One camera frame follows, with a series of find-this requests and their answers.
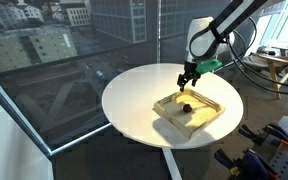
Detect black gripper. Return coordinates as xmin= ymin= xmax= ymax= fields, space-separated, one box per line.
xmin=177 ymin=60 xmax=202 ymax=93

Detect dark red plum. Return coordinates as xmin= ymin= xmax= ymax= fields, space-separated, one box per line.
xmin=182 ymin=103 xmax=194 ymax=114

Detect square wooden tray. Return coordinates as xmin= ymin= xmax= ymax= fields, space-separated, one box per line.
xmin=152 ymin=87 xmax=226 ymax=140

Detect grey window mullion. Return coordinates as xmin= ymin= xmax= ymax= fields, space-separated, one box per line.
xmin=155 ymin=0 xmax=162 ymax=65

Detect blue black spring clamp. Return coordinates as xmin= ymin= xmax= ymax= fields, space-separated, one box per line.
xmin=238 ymin=123 xmax=268 ymax=147

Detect small dark device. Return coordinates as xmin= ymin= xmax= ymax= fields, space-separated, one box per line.
xmin=257 ymin=46 xmax=277 ymax=56

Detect white table base leg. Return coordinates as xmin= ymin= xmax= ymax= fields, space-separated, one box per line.
xmin=161 ymin=147 xmax=184 ymax=180

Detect wooden armchair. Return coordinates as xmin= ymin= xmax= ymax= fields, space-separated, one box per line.
xmin=238 ymin=44 xmax=288 ymax=101

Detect blue clamp yellow mark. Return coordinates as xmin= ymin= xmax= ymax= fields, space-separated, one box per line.
xmin=213 ymin=147 xmax=248 ymax=180

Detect blue spring clamp orange tips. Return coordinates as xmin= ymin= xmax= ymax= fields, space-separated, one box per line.
xmin=263 ymin=121 xmax=288 ymax=150
xmin=243 ymin=148 xmax=281 ymax=180

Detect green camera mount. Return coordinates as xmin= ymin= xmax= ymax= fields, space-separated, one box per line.
xmin=195 ymin=58 xmax=224 ymax=75

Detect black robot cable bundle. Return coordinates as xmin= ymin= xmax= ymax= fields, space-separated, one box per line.
xmin=188 ymin=16 xmax=288 ymax=96

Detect metal window sill rail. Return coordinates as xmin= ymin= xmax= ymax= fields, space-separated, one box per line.
xmin=0 ymin=64 xmax=113 ymax=158

